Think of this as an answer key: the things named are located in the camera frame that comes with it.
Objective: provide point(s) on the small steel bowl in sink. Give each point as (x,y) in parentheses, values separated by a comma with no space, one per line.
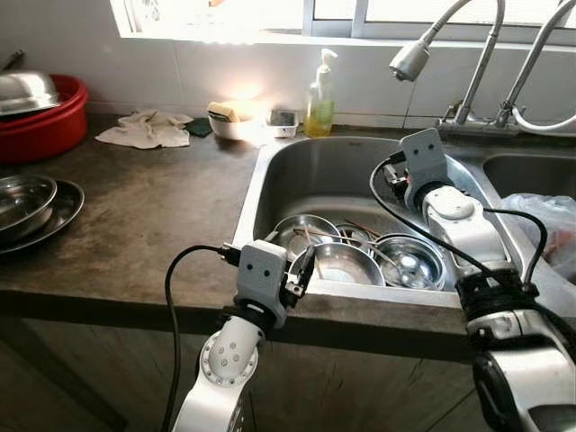
(358,237)

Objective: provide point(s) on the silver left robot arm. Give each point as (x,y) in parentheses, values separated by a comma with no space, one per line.
(225,360)

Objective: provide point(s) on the white dish cloth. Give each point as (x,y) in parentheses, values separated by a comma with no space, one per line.
(144,133)

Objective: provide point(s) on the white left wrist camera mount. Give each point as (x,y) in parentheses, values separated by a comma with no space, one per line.
(261,270)

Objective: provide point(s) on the upturned steel bowl lid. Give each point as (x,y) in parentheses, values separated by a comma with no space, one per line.
(27,90)

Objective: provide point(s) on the yellow dish soap pump bottle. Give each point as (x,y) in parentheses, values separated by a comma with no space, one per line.
(319,112)

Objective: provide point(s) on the white sponge cup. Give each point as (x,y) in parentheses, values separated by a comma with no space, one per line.
(236,130)

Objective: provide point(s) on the bright window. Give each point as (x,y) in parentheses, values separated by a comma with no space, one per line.
(405,9)

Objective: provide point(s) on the small white dish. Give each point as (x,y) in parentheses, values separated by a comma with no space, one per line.
(283,131)

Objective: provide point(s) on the yellow sponge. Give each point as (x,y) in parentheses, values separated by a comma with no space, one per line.
(225,111)

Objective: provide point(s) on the green scouring pad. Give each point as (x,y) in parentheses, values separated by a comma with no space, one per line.
(199,128)

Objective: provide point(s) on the clear plastic bag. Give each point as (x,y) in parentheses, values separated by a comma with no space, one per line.
(549,225)

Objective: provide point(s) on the stainless steel plate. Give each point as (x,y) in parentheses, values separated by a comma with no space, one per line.
(70,211)

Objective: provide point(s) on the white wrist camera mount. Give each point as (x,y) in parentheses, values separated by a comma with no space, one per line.
(261,270)
(425,157)

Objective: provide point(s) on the grey gooseneck faucet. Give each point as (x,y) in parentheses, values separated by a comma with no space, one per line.
(531,63)

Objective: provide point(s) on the grey wood-grain base cabinet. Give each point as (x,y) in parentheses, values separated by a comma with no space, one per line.
(360,396)

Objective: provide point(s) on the stainless steel sink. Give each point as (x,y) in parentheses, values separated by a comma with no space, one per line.
(342,180)

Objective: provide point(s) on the stainless steel bowl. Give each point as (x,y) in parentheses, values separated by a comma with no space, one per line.
(22,202)

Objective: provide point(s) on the red plastic basin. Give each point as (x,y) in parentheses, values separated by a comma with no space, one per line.
(45,135)

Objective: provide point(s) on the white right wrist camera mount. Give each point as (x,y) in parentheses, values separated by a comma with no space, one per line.
(425,157)

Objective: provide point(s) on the grey gooseneck faucet spray head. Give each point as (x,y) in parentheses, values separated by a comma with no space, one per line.
(411,61)

